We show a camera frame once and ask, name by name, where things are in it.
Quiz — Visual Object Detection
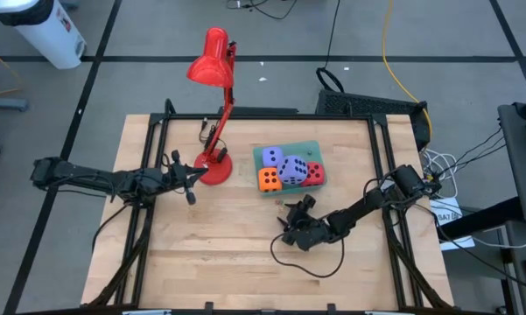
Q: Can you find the black table frame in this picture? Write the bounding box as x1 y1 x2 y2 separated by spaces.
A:
81 98 454 315

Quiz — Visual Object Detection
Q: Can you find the white trash can black liner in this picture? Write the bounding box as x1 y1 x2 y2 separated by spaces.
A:
0 0 88 70

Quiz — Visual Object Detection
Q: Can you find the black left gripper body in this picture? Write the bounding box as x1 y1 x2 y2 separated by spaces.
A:
164 150 197 206

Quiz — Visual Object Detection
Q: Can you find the large red foam die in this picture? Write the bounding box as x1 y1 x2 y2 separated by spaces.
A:
300 161 326 188

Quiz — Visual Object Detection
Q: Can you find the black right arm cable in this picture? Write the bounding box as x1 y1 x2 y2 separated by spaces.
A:
270 231 347 279

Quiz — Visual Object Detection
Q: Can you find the red desk lamp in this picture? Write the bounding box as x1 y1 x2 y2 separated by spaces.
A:
186 26 237 186

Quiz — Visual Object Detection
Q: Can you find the teal translucent plastic bin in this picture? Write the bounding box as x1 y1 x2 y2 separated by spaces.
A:
252 139 328 198

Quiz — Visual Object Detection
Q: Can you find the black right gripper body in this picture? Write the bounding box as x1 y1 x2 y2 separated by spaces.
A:
281 195 333 253

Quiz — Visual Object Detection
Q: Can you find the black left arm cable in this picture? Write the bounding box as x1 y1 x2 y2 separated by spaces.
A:
90 201 132 256

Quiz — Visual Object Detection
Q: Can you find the large purple foam die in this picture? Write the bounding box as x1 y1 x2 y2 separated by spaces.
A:
261 146 284 168
276 154 310 186

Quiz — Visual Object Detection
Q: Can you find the dark grey side desk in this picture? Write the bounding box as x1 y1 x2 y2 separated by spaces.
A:
497 100 526 225

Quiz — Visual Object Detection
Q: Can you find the long black cable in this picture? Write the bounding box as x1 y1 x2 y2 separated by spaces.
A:
315 0 347 93

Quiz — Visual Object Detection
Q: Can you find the black lamp cord with plug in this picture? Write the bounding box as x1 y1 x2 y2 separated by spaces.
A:
199 116 228 164

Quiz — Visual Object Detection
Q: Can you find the large orange foam die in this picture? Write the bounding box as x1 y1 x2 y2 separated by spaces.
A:
257 167 284 193

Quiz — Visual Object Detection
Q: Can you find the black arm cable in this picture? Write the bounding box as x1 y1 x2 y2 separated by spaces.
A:
270 231 347 279
90 201 132 256

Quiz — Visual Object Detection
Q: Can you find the grey stand foot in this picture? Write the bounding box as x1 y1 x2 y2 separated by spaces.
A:
0 94 30 113

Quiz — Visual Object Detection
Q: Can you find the long yellow cable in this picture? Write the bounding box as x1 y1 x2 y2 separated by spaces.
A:
380 0 433 139

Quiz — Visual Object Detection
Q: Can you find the white paper sheet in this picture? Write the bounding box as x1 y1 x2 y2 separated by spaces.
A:
428 196 476 252

